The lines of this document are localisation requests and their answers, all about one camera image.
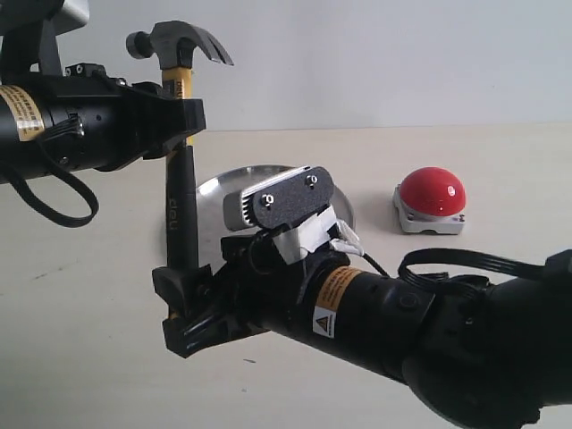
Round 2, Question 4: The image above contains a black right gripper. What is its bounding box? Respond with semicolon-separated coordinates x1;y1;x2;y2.
152;235;351;358

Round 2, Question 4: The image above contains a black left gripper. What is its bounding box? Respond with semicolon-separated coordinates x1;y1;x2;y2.
39;63;206;172

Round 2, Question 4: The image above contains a black yellow claw hammer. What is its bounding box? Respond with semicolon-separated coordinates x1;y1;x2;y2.
126;21;234;272

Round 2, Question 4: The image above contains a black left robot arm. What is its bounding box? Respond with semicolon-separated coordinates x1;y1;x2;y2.
1;1;206;179

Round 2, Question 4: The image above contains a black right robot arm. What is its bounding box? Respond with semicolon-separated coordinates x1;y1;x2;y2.
153;235;571;428

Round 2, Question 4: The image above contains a red dome push button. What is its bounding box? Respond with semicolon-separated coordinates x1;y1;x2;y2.
392;166;467;235

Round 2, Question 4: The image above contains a round steel plate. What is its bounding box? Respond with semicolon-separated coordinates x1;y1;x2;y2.
153;164;356;273

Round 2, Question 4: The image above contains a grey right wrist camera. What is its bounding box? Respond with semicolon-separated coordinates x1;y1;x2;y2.
223;165;357;265

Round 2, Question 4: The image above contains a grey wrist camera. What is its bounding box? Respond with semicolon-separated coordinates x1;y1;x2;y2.
223;165;357;265
1;0;90;84

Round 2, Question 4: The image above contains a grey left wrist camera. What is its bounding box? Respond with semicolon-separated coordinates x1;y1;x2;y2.
1;0;90;84

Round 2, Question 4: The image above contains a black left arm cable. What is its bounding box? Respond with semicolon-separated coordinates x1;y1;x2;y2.
0;111;100;228

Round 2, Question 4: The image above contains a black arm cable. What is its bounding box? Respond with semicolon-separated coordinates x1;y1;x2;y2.
357;248;572;287
0;111;100;228

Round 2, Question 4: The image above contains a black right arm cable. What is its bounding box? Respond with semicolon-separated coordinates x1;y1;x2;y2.
357;248;572;287

